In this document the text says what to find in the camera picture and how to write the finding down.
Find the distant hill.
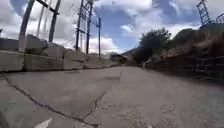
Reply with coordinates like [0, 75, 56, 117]
[120, 47, 140, 60]

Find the thin metal pole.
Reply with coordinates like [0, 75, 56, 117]
[94, 16, 102, 61]

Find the dark tree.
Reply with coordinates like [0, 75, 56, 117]
[133, 27, 172, 66]

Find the steel lattice pylon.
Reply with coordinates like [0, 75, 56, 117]
[74, 0, 100, 56]

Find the grey cracked concrete road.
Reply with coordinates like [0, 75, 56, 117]
[0, 65, 224, 128]

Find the row of concrete barrier blocks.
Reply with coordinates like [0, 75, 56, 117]
[0, 33, 125, 73]

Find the overgrown embankment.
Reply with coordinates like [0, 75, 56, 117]
[161, 21, 224, 61]

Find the robot's own part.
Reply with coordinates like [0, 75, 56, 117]
[33, 117, 54, 128]

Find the twin-pole power pylon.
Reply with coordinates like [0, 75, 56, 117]
[18, 0, 63, 44]

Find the lattice pylon on embankment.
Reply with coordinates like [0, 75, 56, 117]
[195, 0, 224, 28]

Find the grey building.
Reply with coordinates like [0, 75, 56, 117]
[0, 37, 20, 52]

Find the dark wall with fence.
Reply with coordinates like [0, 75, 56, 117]
[143, 46, 224, 83]

